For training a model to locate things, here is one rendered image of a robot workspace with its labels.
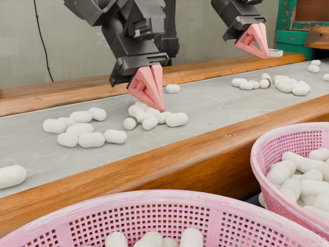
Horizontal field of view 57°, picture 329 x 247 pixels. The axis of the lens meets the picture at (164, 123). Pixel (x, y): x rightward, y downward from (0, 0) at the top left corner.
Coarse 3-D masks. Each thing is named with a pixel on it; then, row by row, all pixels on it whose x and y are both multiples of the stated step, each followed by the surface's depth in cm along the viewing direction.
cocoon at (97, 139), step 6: (96, 132) 41; (78, 138) 41; (84, 138) 40; (90, 138) 41; (96, 138) 41; (102, 138) 41; (84, 144) 41; (90, 144) 41; (96, 144) 41; (102, 144) 41
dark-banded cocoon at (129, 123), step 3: (126, 120) 47; (129, 120) 47; (132, 120) 47; (138, 120) 49; (123, 123) 47; (126, 123) 47; (129, 123) 47; (132, 123) 47; (135, 123) 47; (126, 126) 47; (129, 126) 47; (132, 126) 47; (129, 129) 47
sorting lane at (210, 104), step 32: (320, 64) 102; (128, 96) 66; (192, 96) 66; (224, 96) 66; (256, 96) 66; (288, 96) 66; (0, 128) 48; (32, 128) 48; (96, 128) 48; (160, 128) 48; (192, 128) 48; (0, 160) 38; (32, 160) 38; (64, 160) 38; (96, 160) 38; (0, 192) 32
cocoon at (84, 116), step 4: (76, 112) 49; (80, 112) 49; (84, 112) 50; (88, 112) 50; (72, 116) 49; (76, 116) 49; (80, 116) 49; (84, 116) 49; (88, 116) 49; (92, 116) 50; (76, 120) 49; (80, 120) 49; (84, 120) 49; (88, 120) 50
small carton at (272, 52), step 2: (270, 50) 102; (272, 50) 102; (274, 50) 101; (276, 50) 101; (278, 50) 101; (280, 50) 102; (282, 50) 102; (270, 52) 103; (272, 52) 102; (274, 52) 101; (276, 52) 101; (278, 52) 101; (280, 52) 102; (282, 52) 103; (270, 54) 103; (272, 54) 102; (274, 54) 102; (276, 54) 101; (278, 54) 102; (280, 54) 102; (274, 56) 102; (276, 56) 101; (278, 56) 102
